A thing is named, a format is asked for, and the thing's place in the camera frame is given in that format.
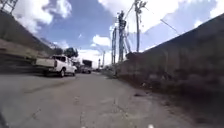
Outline thin distant pole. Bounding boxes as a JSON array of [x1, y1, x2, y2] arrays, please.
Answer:
[[101, 50, 106, 69]]

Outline short utility pole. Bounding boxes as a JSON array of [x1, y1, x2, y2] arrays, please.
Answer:
[[111, 25, 118, 67]]

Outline dark vehicle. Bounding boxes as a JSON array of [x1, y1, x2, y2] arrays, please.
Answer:
[[78, 59, 94, 75]]

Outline utility pole with transformer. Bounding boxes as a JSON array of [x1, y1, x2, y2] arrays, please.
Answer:
[[116, 9, 128, 63]]

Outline small distant tree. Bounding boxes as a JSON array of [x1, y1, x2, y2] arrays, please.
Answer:
[[63, 46, 80, 60]]

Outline tall utility pole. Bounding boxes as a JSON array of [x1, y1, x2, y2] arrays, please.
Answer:
[[132, 0, 148, 54]]

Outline grey asphalt road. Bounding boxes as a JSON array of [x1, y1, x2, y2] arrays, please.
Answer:
[[0, 71, 224, 128]]

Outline white pickup truck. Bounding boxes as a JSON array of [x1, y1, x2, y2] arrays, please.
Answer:
[[34, 54, 78, 78]]

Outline earth embankment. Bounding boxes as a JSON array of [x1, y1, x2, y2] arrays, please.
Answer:
[[0, 9, 64, 75]]

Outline overhead wires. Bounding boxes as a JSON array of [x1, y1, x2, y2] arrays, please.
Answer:
[[142, 4, 183, 37]]

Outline long grey concrete wall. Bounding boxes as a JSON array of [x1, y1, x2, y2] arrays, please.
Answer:
[[114, 13, 224, 101]]

